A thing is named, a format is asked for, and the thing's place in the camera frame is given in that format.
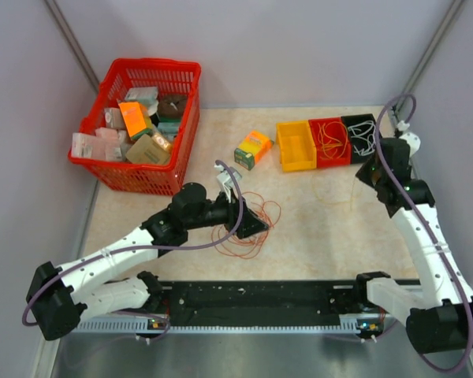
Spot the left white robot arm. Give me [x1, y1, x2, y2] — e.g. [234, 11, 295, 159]
[22, 183, 269, 341]

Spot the brown round tape roll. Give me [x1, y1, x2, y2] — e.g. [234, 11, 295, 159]
[157, 94, 188, 120]

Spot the black plastic bin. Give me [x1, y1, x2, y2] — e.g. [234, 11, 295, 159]
[341, 113, 376, 165]

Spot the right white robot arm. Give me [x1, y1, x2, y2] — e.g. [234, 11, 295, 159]
[352, 133, 473, 354]

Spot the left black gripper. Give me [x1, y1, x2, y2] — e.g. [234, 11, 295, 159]
[185, 186, 268, 239]

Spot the orange thin cable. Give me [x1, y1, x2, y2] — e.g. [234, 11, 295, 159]
[211, 191, 283, 260]

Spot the teal white box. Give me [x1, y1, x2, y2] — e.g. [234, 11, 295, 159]
[125, 87, 158, 106]

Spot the brown cardboard box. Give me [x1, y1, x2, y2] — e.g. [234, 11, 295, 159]
[125, 134, 171, 165]

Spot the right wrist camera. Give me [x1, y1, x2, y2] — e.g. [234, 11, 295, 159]
[394, 120, 421, 156]

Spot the orange green sponge pack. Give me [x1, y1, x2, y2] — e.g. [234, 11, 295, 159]
[233, 131, 274, 171]

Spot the yellow plastic bin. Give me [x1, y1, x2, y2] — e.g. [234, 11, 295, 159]
[276, 120, 317, 172]

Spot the red plastic bin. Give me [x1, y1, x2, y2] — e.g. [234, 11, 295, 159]
[308, 117, 351, 169]

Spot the pink clear box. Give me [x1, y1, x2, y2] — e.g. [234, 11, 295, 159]
[71, 132, 122, 161]

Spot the orange box in basket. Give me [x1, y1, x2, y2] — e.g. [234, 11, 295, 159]
[119, 102, 153, 140]

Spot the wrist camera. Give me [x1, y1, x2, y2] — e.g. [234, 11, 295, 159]
[214, 162, 242, 202]
[394, 120, 421, 156]

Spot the white thin cable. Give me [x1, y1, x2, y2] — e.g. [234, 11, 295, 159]
[346, 120, 378, 157]

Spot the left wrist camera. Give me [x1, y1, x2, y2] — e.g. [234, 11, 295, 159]
[214, 162, 242, 202]

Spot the grey cable duct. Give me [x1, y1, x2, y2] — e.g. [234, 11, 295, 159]
[72, 315, 384, 335]

